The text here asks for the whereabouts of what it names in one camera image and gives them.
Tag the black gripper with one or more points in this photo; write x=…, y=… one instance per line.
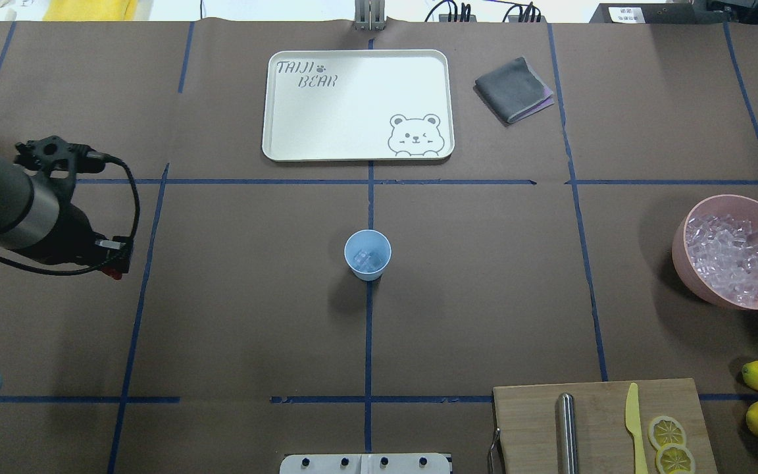
x=81, y=235

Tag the ice cube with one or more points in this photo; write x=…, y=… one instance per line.
x=367, y=261

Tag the red strawberry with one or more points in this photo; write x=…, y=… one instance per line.
x=112, y=272

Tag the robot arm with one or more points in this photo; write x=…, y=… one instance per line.
x=15, y=200

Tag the light blue cup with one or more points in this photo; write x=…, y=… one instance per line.
x=369, y=240

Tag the pile of clear ice cubes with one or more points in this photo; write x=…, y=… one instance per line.
x=724, y=251

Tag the cream bear tray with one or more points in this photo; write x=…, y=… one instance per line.
x=349, y=105

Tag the yellow cloth on desk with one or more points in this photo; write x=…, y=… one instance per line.
x=90, y=11

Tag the grey folded cloth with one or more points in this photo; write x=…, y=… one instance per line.
x=514, y=91

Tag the wooden cutting board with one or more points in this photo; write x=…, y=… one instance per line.
x=526, y=416

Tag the metal muddler black tip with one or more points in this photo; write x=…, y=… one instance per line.
x=567, y=446

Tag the yellow plastic knife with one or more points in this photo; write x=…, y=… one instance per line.
x=632, y=420

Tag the lemon slice four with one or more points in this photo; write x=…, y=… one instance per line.
x=666, y=430

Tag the lemon slice three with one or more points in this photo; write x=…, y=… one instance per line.
x=675, y=458

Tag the pink bowl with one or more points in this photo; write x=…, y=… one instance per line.
x=738, y=207

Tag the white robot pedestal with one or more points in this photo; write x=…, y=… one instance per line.
x=418, y=462

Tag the aluminium frame post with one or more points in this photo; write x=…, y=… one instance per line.
x=370, y=15

